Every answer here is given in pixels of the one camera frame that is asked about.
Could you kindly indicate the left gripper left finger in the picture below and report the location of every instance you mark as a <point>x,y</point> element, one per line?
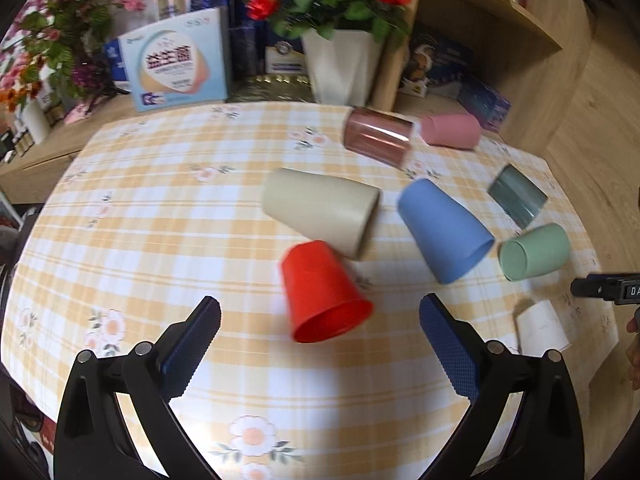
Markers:
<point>92,440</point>

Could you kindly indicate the red roses in white pot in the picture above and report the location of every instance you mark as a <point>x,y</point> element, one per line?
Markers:
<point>342,40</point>

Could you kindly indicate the wooden shelf unit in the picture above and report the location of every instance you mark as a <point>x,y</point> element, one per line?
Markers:
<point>533,55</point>

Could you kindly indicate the white plastic cup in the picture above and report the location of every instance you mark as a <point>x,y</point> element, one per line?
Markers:
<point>540,329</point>

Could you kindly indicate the silver box behind probiotic box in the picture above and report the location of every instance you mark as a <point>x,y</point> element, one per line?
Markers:
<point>164,9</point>

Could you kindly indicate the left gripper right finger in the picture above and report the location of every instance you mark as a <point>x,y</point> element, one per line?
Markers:
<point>545,440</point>

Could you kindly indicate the blue box behind roses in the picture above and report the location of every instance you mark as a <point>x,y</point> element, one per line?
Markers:
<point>284,56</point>

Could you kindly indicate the brown transparent cup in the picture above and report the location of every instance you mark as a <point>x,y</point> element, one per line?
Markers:
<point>382,137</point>

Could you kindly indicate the purple small box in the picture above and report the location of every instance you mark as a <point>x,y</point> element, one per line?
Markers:
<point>487,105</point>

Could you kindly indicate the dark teal transparent cup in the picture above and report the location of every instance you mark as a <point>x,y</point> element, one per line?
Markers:
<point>519,197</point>

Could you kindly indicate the red plastic cup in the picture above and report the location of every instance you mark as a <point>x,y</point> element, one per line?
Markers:
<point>323,301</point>

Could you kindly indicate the blue plastic cup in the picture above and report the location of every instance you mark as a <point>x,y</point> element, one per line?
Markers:
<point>451,240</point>

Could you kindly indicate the pink plastic cup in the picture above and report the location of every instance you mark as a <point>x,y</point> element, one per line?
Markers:
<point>460,131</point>

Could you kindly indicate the black cookie box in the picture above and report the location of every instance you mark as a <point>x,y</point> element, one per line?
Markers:
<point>434,64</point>

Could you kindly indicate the low wooden side cabinet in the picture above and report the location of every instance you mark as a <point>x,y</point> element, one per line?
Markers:
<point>31,178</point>

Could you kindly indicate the person's right hand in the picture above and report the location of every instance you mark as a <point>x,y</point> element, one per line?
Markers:
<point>633,354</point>

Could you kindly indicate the pink blossom flower arrangement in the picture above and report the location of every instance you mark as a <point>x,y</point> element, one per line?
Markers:
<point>60,42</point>

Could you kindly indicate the beige plastic cup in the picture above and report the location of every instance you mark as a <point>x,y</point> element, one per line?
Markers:
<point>332,209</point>

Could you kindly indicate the light blue probiotic box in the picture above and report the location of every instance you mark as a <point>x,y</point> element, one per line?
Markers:
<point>178,61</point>

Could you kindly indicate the green gold tray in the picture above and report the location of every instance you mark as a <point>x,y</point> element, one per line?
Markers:
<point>274,87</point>

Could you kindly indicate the green plastic cup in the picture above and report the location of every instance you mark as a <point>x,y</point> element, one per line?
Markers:
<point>534,253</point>

